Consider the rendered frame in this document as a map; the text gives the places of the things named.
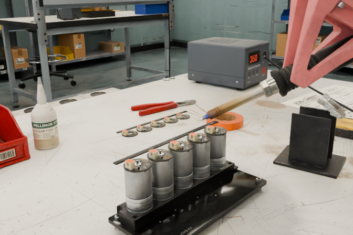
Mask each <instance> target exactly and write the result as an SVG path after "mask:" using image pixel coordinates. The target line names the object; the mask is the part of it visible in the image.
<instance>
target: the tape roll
mask: <svg viewBox="0 0 353 235"><path fill-rule="evenodd" d="M213 121H218V123H215V124H213V125H211V126H219V127H223V128H225V129H226V130H227V131H232V130H237V129H240V128H241V127H243V122H244V118H243V116H242V115H240V114H237V113H233V112H226V113H224V114H222V115H220V116H217V117H215V118H213V119H206V123H207V124H208V123H210V122H213Z"/></svg>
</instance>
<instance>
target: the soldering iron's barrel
mask: <svg viewBox="0 0 353 235"><path fill-rule="evenodd" d="M259 85H260V87H259V88H256V89H254V90H252V91H250V92H248V93H246V94H244V95H241V96H239V97H237V98H235V99H233V100H231V101H229V102H226V103H224V104H222V105H220V106H217V107H215V108H213V109H211V110H209V111H208V112H207V114H208V116H209V118H210V119H213V118H215V117H217V116H220V115H222V114H224V113H226V112H228V111H230V110H233V109H235V108H237V107H239V106H241V105H243V104H246V103H248V102H250V101H252V100H255V99H257V98H259V97H261V96H263V95H265V97H266V98H268V97H270V96H272V95H274V94H276V93H279V88H278V86H277V84H276V82H275V80H274V79H273V78H272V77H271V78H269V79H267V80H264V81H262V82H260V84H259Z"/></svg>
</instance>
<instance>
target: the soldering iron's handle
mask: <svg viewBox="0 0 353 235"><path fill-rule="evenodd" d="M352 38H353V35H351V36H349V37H347V38H345V39H343V40H340V41H338V42H336V43H334V44H332V45H330V46H327V47H325V48H323V49H321V50H319V51H317V52H316V53H315V54H314V55H313V54H312V55H311V56H310V60H309V63H308V66H307V70H310V69H311V68H313V67H314V66H315V65H317V64H318V63H320V62H321V61H322V60H324V59H325V58H326V57H328V56H329V55H330V54H332V53H333V52H334V51H336V50H337V49H338V48H340V47H341V46H342V45H344V44H345V43H346V42H348V41H349V40H351V39H352ZM351 63H353V58H351V59H350V60H348V61H346V62H344V63H343V64H341V65H339V66H338V67H337V68H335V69H334V70H332V71H331V72H329V73H328V74H330V73H332V72H334V71H337V70H339V69H341V68H343V67H345V66H347V65H349V64H351ZM292 68H293V63H292V64H290V66H286V67H283V68H282V69H279V70H272V71H271V72H270V73H271V77H272V78H273V79H274V80H275V82H276V84H277V86H278V88H279V93H280V95H281V96H282V97H284V96H286V95H287V93H288V92H290V91H291V90H294V89H295V88H298V87H299V86H298V85H296V84H294V83H292V82H291V81H290V76H291V73H292Z"/></svg>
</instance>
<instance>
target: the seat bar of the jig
mask: <svg viewBox="0 0 353 235"><path fill-rule="evenodd" d="M234 168H235V163H233V162H230V161H227V160H226V163H225V168H223V169H219V170H212V169H210V176H209V177H207V178H204V179H194V178H193V185H192V186H191V187H190V188H187V189H174V196H173V197H172V198H170V199H168V200H163V201H158V200H153V207H152V209H151V210H149V211H147V212H144V213H132V212H129V211H128V210H127V209H126V202H124V203H122V204H120V205H118V206H117V213H118V214H119V221H120V222H122V223H124V224H125V225H126V226H128V227H130V228H131V229H133V230H137V229H139V228H141V227H142V226H144V225H146V224H147V223H149V222H150V221H152V220H154V219H155V218H157V217H159V216H160V215H162V214H164V213H165V212H167V211H169V210H170V209H172V208H174V207H175V206H177V205H179V204H180V203H182V202H184V201H186V200H187V199H189V198H191V197H192V196H194V195H196V194H197V193H199V192H201V191H202V190H204V189H206V188H207V187H209V186H211V185H212V184H214V183H215V182H217V181H219V180H220V179H222V178H224V177H225V176H227V175H229V174H230V173H232V172H234Z"/></svg>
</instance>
